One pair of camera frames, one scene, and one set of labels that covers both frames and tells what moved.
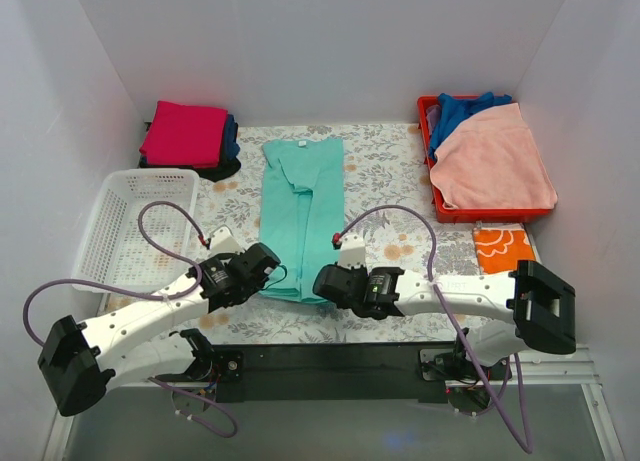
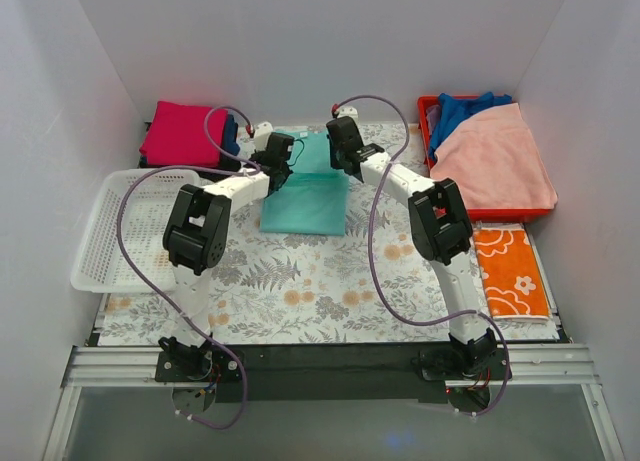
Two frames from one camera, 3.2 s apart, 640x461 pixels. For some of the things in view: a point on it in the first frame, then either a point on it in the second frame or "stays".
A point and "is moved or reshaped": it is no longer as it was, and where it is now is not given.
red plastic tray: x=467 y=215 stays
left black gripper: x=267 y=259 to x=276 y=170
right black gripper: x=324 y=282 to x=347 y=162
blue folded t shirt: x=232 y=149 stays
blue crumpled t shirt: x=452 y=108 stays
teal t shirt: x=302 y=210 is moved or reshaped
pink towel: x=488 y=160 stays
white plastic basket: x=111 y=249 stays
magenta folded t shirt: x=182 y=135 stays
